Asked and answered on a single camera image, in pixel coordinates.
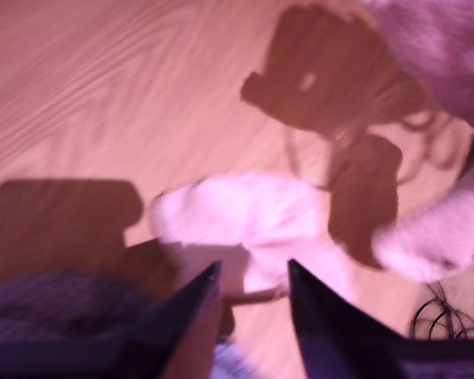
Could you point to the pink fluffy sock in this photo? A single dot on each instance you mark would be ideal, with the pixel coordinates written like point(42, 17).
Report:
point(241, 213)
point(430, 237)

